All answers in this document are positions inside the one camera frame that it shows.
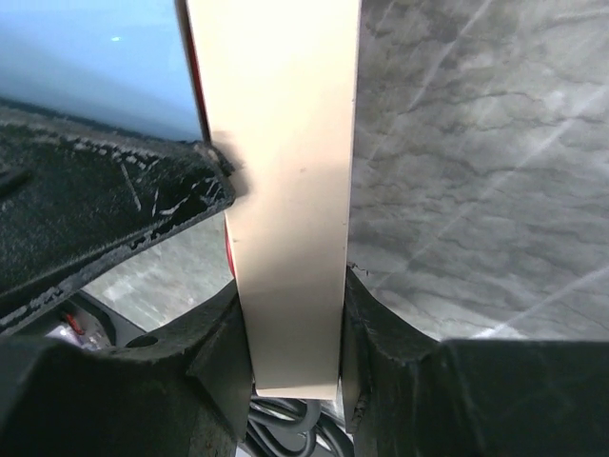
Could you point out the light blue plug adapter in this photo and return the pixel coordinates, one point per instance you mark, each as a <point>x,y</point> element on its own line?
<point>122,63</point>

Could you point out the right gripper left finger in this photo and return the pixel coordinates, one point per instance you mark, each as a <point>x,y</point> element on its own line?
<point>180,390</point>

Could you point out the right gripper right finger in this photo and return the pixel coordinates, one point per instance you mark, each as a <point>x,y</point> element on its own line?
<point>406,394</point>

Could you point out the beige power strip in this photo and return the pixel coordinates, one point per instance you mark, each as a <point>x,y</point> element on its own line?
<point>275,83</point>

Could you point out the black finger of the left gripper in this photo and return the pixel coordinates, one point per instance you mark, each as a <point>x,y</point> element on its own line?
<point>79,197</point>

